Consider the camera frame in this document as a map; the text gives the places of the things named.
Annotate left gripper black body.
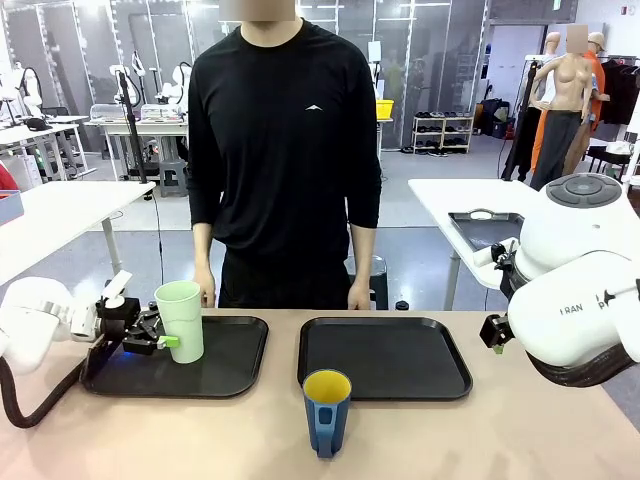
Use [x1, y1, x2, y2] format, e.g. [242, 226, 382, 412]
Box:
[97, 297, 144, 351]

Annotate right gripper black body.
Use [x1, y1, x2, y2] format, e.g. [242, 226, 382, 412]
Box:
[478, 313, 513, 352]

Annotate tall light green cup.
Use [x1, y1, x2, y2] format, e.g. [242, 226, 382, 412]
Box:
[153, 280, 206, 365]

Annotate person's right forearm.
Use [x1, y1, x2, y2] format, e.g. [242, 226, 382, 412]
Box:
[192, 222, 217, 282]

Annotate person's left forearm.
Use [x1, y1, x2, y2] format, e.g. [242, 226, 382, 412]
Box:
[348, 223, 378, 287]

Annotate person's right hand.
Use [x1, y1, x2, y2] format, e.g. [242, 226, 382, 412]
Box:
[193, 269, 218, 309]

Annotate person's left hand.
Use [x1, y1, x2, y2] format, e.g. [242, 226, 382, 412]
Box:
[346, 279, 373, 312]

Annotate black plastic serving tray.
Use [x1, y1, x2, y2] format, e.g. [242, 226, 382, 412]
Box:
[297, 316, 474, 403]
[79, 314, 270, 400]

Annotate white side table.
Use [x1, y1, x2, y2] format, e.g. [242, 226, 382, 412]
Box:
[408, 178, 551, 311]
[0, 180, 157, 287]

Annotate grey plastic step stool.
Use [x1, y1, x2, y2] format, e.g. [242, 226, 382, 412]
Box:
[157, 160, 190, 199]

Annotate blue box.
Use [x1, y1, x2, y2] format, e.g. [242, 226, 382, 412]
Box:
[0, 189, 25, 227]

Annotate blue mug yellow inside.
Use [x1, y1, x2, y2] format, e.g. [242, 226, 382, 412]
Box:
[302, 369, 353, 460]

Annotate red fabric item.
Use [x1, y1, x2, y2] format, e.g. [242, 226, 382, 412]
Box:
[0, 160, 20, 192]

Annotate white background workbench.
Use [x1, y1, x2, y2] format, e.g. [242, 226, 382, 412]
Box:
[84, 102, 191, 182]

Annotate white shoe rack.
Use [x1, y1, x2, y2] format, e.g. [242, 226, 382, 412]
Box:
[412, 113, 475, 156]

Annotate white background desk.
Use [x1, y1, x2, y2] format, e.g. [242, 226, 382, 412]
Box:
[0, 115, 90, 182]

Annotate person in black shirt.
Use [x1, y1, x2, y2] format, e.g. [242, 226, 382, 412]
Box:
[187, 0, 384, 310]

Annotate beige mannequin grey trousers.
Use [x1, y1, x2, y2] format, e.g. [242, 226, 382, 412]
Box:
[528, 23, 599, 191]

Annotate rack of dark clothes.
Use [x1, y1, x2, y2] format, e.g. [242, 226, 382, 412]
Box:
[597, 55, 640, 126]

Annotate mannequin in orange clothes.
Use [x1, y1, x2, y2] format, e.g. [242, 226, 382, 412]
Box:
[585, 31, 612, 132]

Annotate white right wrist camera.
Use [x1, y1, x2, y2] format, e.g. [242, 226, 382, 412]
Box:
[472, 238, 520, 272]

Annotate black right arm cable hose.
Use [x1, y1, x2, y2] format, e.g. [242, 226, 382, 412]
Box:
[524, 342, 640, 389]

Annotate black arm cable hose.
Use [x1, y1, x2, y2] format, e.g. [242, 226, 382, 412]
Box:
[524, 342, 640, 389]
[0, 344, 101, 430]

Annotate black tray with handles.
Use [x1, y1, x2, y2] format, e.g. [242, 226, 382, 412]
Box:
[447, 208, 526, 253]

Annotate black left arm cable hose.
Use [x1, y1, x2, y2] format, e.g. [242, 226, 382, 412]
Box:
[0, 344, 101, 430]

